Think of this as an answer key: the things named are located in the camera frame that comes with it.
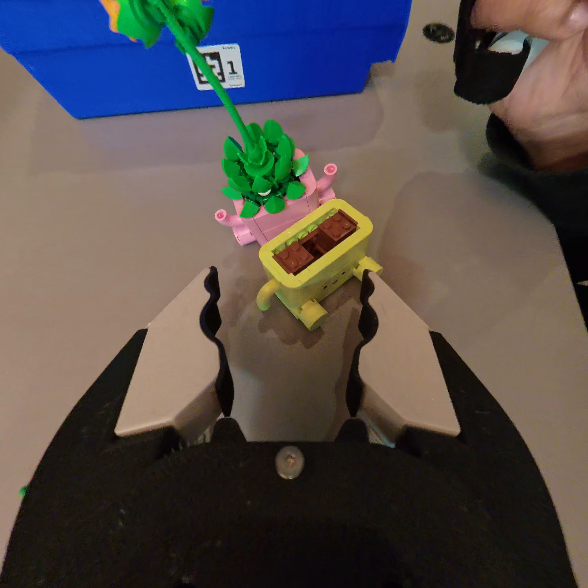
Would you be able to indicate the pink toy brick flowerpot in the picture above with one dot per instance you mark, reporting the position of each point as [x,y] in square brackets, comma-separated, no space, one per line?
[275,220]

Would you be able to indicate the blue plastic bin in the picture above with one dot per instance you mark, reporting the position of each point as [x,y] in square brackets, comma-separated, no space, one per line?
[298,46]

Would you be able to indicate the person's right hand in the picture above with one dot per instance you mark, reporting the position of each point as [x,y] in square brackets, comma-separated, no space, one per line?
[560,92]

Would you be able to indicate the lime toy brick flowerpot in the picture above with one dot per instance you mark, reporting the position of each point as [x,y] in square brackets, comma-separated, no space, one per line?
[321,271]

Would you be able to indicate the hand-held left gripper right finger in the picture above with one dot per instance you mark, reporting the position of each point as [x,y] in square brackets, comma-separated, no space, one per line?
[404,367]

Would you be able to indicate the black desk grommet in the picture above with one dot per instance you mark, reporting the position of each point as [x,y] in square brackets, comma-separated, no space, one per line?
[438,33]

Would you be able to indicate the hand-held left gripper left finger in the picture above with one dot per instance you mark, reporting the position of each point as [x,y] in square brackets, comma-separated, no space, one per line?
[170,367]

